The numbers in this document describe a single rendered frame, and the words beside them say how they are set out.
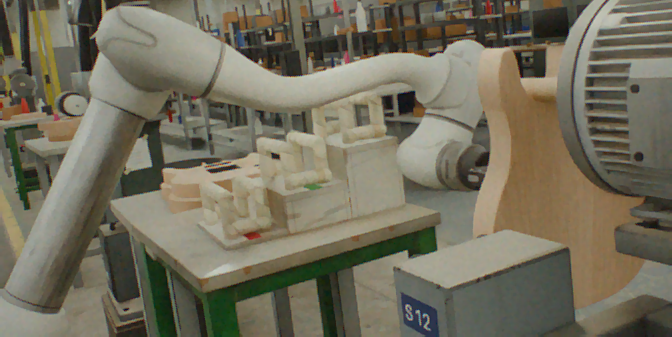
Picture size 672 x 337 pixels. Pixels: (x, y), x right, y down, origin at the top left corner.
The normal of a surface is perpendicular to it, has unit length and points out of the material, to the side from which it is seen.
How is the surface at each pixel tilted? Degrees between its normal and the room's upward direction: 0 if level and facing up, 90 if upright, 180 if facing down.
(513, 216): 91
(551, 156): 91
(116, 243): 90
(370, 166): 90
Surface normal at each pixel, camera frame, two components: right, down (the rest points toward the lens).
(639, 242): -0.87, 0.18
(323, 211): 0.43, 0.10
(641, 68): -0.86, -0.15
